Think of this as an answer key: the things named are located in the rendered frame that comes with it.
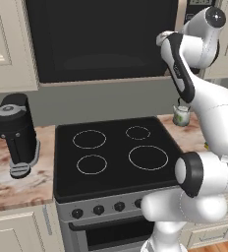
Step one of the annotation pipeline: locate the black microwave oven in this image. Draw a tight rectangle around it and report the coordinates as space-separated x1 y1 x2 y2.
24 0 219 88

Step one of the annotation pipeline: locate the black microwave door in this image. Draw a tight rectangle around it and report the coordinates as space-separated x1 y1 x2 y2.
25 0 180 85

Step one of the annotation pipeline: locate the black hob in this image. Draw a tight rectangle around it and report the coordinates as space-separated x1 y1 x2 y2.
52 115 187 205

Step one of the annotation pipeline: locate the glass jar with green contents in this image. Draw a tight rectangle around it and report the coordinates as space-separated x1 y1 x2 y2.
172 103 192 128

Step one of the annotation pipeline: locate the black oven knob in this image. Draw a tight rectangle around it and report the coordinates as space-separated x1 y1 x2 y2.
113 201 127 213
92 204 106 217
133 198 143 210
71 208 85 221

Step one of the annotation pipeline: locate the silver oven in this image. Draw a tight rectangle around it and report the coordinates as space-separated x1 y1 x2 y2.
54 186 186 252

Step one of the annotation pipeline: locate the black coffee machine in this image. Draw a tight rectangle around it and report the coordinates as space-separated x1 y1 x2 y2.
0 93 42 180

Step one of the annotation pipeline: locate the black oven door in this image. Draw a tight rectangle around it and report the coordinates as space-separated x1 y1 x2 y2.
68 215 157 252

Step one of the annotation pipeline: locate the cream base cupboard door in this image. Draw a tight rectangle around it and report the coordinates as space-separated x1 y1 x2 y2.
0 202 67 252

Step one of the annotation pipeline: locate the silver cupboard door handle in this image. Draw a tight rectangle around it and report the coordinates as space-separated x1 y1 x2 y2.
41 204 54 236

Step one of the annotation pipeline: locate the silver microwave door handle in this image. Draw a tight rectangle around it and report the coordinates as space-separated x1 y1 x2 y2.
174 0 189 34

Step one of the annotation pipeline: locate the silver drawer handle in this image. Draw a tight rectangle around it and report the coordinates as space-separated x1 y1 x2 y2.
199 232 228 243

